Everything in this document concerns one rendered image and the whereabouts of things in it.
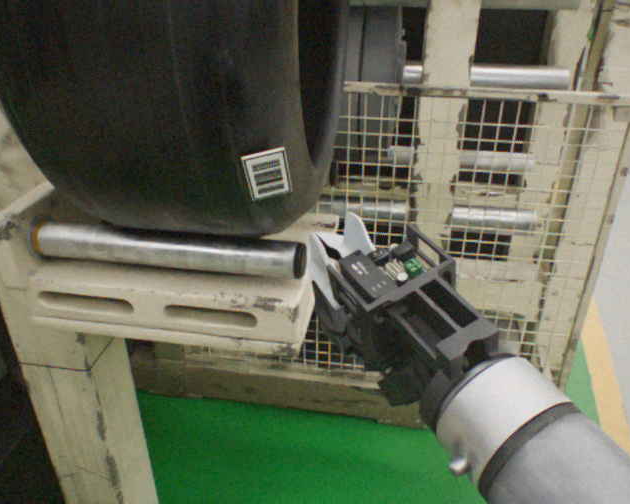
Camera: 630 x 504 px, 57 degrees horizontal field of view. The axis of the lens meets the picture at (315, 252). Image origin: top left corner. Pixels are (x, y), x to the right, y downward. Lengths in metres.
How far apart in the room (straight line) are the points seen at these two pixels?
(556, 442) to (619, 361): 1.84
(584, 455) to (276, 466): 1.35
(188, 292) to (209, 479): 0.97
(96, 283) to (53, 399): 0.38
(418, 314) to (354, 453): 1.29
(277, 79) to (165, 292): 0.32
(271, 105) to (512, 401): 0.32
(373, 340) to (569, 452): 0.14
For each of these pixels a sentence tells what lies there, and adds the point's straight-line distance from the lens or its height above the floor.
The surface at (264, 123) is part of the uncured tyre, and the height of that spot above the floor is 1.10.
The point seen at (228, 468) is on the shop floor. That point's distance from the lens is 1.65.
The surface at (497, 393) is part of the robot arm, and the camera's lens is 0.35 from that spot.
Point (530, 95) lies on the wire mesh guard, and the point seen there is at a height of 0.99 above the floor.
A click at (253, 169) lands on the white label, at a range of 0.54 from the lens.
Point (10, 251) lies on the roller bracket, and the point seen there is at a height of 0.91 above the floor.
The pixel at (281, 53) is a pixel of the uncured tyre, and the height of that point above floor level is 1.16.
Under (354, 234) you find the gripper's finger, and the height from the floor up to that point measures 1.03.
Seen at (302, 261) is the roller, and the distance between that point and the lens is 0.68.
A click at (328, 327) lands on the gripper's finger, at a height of 0.99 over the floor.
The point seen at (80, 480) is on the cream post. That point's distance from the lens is 1.25.
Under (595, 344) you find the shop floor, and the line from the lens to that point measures 2.21.
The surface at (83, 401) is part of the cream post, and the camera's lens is 1.08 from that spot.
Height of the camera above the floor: 1.26
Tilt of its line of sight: 30 degrees down
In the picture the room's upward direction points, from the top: straight up
